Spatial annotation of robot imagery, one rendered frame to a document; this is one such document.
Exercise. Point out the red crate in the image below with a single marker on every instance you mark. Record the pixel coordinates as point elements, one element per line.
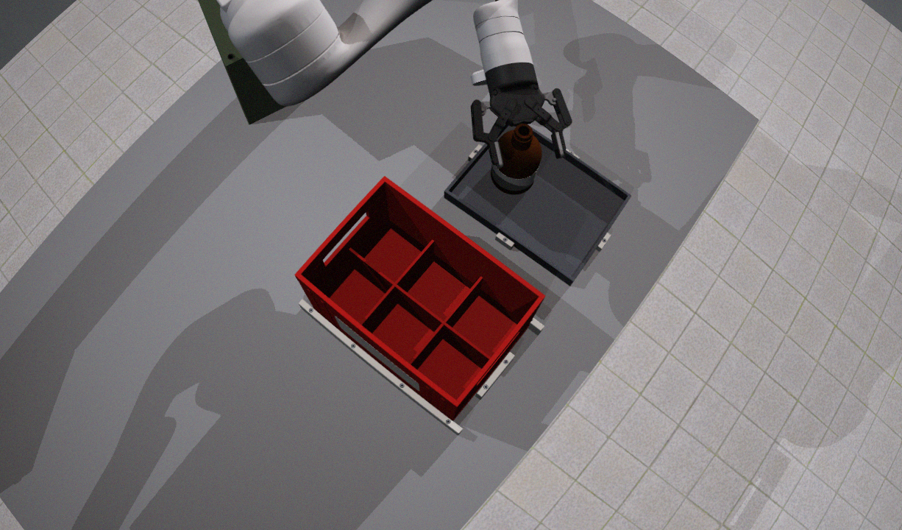
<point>448,284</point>

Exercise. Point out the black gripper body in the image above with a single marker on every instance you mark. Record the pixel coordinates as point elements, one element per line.
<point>514,81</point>

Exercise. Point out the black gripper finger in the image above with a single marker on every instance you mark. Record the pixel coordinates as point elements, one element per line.
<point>478,109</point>
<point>556,99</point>

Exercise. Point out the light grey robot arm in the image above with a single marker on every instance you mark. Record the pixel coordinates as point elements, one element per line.
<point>295,48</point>

